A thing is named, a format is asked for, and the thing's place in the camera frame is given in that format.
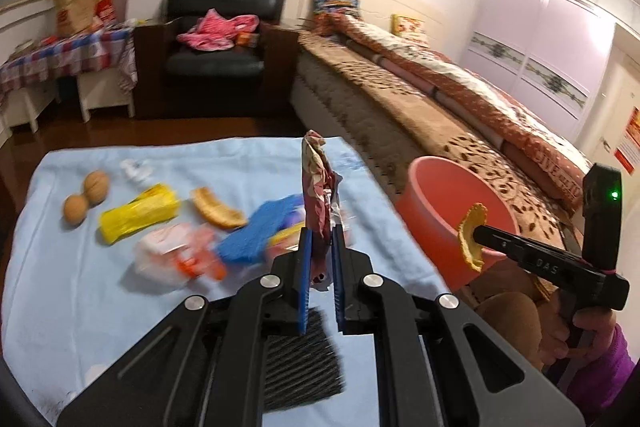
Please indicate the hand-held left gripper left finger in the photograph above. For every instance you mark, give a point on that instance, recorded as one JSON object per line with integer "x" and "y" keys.
{"x": 303, "y": 279}

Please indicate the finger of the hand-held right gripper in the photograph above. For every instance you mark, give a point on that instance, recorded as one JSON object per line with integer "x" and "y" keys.
{"x": 530, "y": 257}

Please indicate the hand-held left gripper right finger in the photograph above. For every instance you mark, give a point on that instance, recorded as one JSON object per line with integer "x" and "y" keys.
{"x": 337, "y": 279}

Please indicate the orange peel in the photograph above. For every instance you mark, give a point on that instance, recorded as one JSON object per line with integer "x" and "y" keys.
{"x": 215, "y": 209}
{"x": 470, "y": 252}

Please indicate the black knitted cloth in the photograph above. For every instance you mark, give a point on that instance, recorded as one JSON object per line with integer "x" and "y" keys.
{"x": 300, "y": 357}

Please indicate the maroon snack wrapper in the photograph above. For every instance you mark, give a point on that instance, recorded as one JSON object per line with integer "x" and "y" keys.
{"x": 315, "y": 197}

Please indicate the pink plastic bucket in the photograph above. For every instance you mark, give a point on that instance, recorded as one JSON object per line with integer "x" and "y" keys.
{"x": 430, "y": 217}

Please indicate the person's purple-sleeved right forearm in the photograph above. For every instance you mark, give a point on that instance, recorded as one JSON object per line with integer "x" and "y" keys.
{"x": 607, "y": 387}

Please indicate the person's right hand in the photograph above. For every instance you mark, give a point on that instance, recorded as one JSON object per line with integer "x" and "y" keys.
{"x": 592, "y": 337}

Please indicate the colourful snack packet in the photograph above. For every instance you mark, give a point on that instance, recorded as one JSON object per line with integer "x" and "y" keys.
{"x": 285, "y": 241}

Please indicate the blue snack packet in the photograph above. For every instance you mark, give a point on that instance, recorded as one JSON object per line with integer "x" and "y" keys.
{"x": 245, "y": 242}

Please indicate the red door poster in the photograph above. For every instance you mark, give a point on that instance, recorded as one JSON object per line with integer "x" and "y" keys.
{"x": 629, "y": 142}

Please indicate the white door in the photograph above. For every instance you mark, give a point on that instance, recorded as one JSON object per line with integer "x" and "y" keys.
{"x": 617, "y": 97}

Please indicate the white orange plastic bag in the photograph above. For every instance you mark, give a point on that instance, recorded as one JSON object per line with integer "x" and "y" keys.
{"x": 165, "y": 252}

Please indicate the orange floral quilt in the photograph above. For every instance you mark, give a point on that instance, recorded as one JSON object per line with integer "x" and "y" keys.
{"x": 475, "y": 92}

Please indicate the yellow plastic bag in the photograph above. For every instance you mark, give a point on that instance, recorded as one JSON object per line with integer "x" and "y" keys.
{"x": 135, "y": 214}

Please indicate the brown patterned blanket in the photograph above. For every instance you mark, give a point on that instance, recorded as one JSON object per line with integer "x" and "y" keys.
{"x": 400, "y": 107}

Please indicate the lilac sliding wardrobe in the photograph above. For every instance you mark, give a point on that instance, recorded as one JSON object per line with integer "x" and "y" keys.
{"x": 540, "y": 37}

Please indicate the clear white plastic wrapper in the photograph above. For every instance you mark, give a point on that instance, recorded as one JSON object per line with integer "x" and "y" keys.
{"x": 136, "y": 170}

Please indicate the wrinkled walnut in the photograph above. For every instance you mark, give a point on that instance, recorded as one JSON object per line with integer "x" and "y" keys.
{"x": 96, "y": 188}

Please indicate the light blue cloth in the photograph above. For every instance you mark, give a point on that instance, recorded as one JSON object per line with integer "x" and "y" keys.
{"x": 75, "y": 307}

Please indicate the black leather armchair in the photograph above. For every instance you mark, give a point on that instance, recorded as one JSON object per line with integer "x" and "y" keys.
{"x": 215, "y": 62}

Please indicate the smooth brown walnut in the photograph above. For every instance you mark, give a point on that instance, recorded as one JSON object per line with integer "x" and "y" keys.
{"x": 75, "y": 209}

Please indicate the small orange box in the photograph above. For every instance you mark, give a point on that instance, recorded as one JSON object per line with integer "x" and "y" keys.
{"x": 247, "y": 39}

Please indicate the yellow floral pillow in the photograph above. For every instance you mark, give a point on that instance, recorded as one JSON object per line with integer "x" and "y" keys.
{"x": 410, "y": 29}

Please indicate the pink garment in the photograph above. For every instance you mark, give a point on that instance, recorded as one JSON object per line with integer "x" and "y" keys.
{"x": 217, "y": 32}

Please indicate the white table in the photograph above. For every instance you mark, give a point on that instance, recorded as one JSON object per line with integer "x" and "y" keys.
{"x": 102, "y": 92}

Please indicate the colourful printed pillow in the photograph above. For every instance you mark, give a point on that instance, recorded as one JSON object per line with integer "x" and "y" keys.
{"x": 336, "y": 4}

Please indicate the checked tablecloth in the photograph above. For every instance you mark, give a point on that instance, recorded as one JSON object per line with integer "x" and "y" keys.
{"x": 65, "y": 52}

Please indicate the red bag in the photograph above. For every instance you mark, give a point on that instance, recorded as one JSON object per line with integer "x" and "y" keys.
{"x": 106, "y": 11}

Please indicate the brown paper bag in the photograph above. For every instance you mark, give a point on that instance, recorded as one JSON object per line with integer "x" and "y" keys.
{"x": 75, "y": 12}

